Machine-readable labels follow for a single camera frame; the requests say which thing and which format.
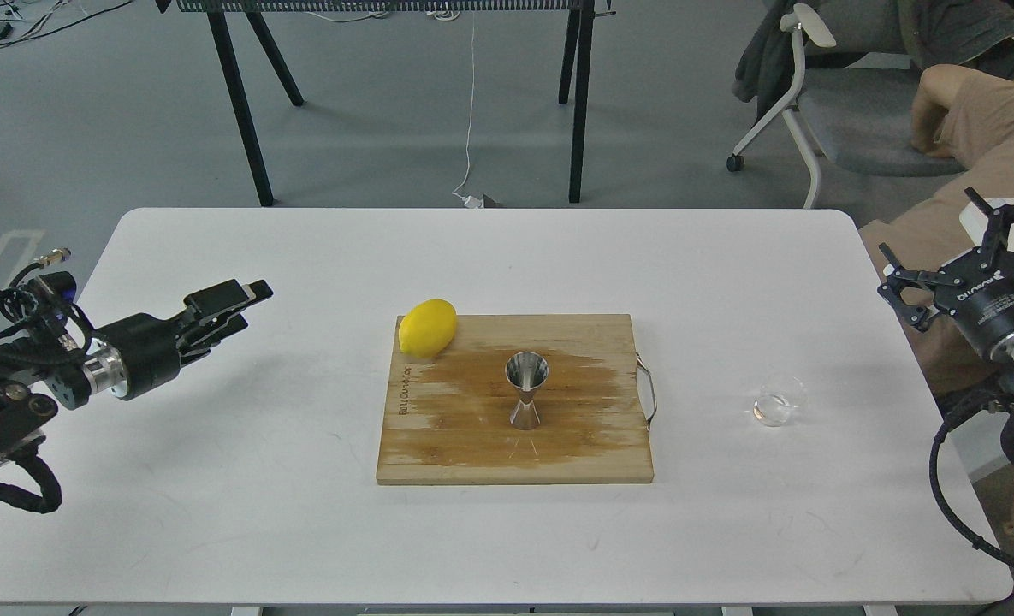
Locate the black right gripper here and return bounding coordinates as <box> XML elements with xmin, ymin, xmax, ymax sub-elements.
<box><xmin>877</xmin><ymin>187</ymin><xmax>1014</xmax><ymax>373</ymax></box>

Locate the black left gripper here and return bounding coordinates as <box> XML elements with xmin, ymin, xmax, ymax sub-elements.
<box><xmin>83</xmin><ymin>280</ymin><xmax>275</xmax><ymax>400</ymax></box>

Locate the small clear glass cup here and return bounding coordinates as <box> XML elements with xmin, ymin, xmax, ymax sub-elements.
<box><xmin>752</xmin><ymin>373</ymin><xmax>808</xmax><ymax>426</ymax></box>

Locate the steel double jigger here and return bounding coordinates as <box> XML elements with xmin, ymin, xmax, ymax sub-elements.
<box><xmin>504</xmin><ymin>351</ymin><xmax>549</xmax><ymax>430</ymax></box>

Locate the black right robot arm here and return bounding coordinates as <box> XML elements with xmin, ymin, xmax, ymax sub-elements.
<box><xmin>878</xmin><ymin>187</ymin><xmax>1014</xmax><ymax>568</ymax></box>

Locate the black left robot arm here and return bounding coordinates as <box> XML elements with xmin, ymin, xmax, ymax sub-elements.
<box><xmin>0</xmin><ymin>248</ymin><xmax>273</xmax><ymax>514</ymax></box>

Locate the white office chair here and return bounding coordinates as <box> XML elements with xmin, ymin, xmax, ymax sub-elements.
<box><xmin>726</xmin><ymin>1</ymin><xmax>1014</xmax><ymax>208</ymax></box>

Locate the yellow lemon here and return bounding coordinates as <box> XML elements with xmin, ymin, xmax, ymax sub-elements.
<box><xmin>399</xmin><ymin>298</ymin><xmax>457</xmax><ymax>359</ymax></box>

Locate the wooden cutting board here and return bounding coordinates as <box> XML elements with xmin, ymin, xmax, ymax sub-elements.
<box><xmin>375</xmin><ymin>313</ymin><xmax>655</xmax><ymax>486</ymax></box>

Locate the black metal background table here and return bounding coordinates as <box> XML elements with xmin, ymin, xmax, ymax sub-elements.
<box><xmin>156</xmin><ymin>1</ymin><xmax>615</xmax><ymax>208</ymax></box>

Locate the white power cable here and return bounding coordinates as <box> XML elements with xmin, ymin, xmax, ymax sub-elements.
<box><xmin>451</xmin><ymin>10</ymin><xmax>484</xmax><ymax>209</ymax></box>

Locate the floor cable bundle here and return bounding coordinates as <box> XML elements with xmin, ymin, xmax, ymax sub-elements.
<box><xmin>0</xmin><ymin>0</ymin><xmax>135</xmax><ymax>61</ymax></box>

